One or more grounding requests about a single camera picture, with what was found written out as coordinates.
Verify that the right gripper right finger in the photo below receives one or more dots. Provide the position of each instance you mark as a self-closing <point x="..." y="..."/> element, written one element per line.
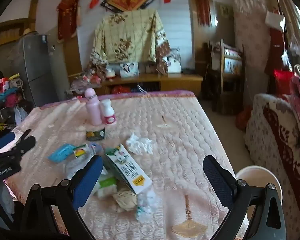
<point x="267" y="221"/>

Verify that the rainbow medicine box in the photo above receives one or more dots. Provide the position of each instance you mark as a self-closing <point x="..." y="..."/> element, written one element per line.
<point x="81" y="150"/>

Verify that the floral yellow blanket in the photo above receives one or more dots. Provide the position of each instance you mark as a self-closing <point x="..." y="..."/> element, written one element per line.
<point x="131" y="36"/>

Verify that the grey refrigerator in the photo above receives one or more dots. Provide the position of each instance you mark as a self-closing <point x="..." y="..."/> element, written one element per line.
<point x="30" y="59"/>

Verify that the blue white small box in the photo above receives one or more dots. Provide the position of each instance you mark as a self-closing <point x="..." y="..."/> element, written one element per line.
<point x="95" y="148"/>

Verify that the floral covered sofa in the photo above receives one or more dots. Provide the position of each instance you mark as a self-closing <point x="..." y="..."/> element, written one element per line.
<point x="272" y="137"/>

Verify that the green white milk carton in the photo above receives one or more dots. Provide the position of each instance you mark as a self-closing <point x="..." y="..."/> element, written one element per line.
<point x="124" y="165"/>

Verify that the clutter pile of bags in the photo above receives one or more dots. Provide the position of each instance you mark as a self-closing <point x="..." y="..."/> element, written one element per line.
<point x="14" y="107"/>

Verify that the pink quilted table cover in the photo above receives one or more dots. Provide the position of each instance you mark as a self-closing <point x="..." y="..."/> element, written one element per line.
<point x="182" y="136"/>

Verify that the white trash bin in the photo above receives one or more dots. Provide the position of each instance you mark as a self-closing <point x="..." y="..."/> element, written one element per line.
<point x="259" y="176"/>

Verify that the dark green biscuit packet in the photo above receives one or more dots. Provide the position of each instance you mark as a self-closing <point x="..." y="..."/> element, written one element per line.
<point x="95" y="135"/>

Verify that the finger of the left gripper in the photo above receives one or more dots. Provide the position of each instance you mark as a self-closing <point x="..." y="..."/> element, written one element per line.
<point x="25" y="143"/>
<point x="9" y="137"/>

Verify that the framed couple photo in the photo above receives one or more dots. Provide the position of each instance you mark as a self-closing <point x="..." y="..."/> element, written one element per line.
<point x="129" y="69"/>

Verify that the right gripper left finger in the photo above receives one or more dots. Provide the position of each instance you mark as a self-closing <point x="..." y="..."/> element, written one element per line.
<point x="52" y="212"/>

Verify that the white pill bottle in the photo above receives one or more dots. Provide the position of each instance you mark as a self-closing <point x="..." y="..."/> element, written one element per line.
<point x="108" y="112"/>

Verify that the silver grey food pouch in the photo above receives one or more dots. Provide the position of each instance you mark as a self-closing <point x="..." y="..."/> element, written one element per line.
<point x="73" y="164"/>

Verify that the pink water bottle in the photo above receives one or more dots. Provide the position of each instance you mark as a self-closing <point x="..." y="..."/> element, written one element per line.
<point x="92" y="105"/>

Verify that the wooden chair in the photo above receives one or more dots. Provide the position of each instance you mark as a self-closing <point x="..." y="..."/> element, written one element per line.
<point x="225" y="78"/>

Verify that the blue tissue pack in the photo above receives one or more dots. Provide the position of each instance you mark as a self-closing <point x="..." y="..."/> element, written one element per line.
<point x="61" y="153"/>

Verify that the green white plastic wrapper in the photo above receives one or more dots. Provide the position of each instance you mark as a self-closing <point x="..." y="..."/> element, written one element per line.
<point x="106" y="186"/>

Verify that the white tissue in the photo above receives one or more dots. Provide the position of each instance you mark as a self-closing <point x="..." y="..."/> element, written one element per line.
<point x="139" y="146"/>

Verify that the wooden low cabinet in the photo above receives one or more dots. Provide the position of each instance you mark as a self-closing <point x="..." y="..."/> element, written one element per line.
<point x="146" y="82"/>

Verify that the beige paper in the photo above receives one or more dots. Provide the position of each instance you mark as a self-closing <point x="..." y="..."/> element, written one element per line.
<point x="125" y="199"/>

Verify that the white kettle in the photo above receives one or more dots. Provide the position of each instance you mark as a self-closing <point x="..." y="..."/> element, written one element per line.
<point x="173" y="61"/>

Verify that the crumpled clear plastic wrapper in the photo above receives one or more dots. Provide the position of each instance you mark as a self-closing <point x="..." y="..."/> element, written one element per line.
<point x="147" y="202"/>

